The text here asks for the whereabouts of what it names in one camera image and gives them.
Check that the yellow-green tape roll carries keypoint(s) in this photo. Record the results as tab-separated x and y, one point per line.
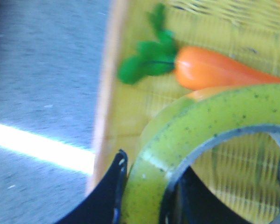
231	140

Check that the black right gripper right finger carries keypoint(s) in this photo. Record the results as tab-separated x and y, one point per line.
189	201

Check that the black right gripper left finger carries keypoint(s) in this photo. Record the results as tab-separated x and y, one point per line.
103	204

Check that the yellow wicker basket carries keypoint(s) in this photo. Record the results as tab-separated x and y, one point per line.
246	30

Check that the orange toy carrot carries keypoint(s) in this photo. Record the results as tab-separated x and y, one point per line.
194	67

